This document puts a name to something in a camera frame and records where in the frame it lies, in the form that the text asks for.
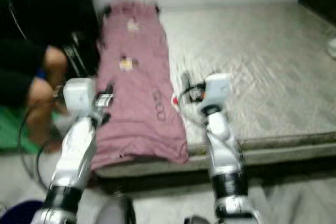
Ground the purple printed blanket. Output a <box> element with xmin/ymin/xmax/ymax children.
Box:
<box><xmin>90</xmin><ymin>1</ymin><xmax>190</xmax><ymax>172</ymax></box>

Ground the white quilted mattress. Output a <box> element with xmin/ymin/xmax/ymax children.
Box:
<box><xmin>94</xmin><ymin>4</ymin><xmax>336</xmax><ymax>178</ymax></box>

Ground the seated person in black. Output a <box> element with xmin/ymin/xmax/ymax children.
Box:
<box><xmin>0</xmin><ymin>0</ymin><xmax>100</xmax><ymax>152</ymax></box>

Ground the green plastic stool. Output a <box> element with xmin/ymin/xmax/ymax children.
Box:
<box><xmin>0</xmin><ymin>106</ymin><xmax>38</xmax><ymax>154</ymax></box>

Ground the silver left robot leg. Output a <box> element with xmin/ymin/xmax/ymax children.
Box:
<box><xmin>94</xmin><ymin>195</ymin><xmax>135</xmax><ymax>224</ymax></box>

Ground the silver robot leg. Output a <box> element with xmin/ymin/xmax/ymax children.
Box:
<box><xmin>184</xmin><ymin>216</ymin><xmax>214</xmax><ymax>224</ymax></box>
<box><xmin>94</xmin><ymin>195</ymin><xmax>135</xmax><ymax>224</ymax></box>

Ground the silver right robot leg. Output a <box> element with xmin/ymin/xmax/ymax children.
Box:
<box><xmin>184</xmin><ymin>216</ymin><xmax>214</xmax><ymax>224</ymax></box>

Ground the dark blue bucket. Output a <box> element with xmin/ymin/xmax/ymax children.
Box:
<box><xmin>0</xmin><ymin>200</ymin><xmax>46</xmax><ymax>224</ymax></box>

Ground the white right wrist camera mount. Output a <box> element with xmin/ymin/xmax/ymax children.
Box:
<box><xmin>199</xmin><ymin>73</ymin><xmax>235</xmax><ymax>115</ymax></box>

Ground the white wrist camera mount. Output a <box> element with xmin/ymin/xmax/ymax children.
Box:
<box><xmin>64</xmin><ymin>78</ymin><xmax>96</xmax><ymax>118</ymax></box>
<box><xmin>199</xmin><ymin>73</ymin><xmax>235</xmax><ymax>115</ymax></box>

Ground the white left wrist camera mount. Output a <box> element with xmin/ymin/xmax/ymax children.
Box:
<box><xmin>64</xmin><ymin>78</ymin><xmax>96</xmax><ymax>118</ymax></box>

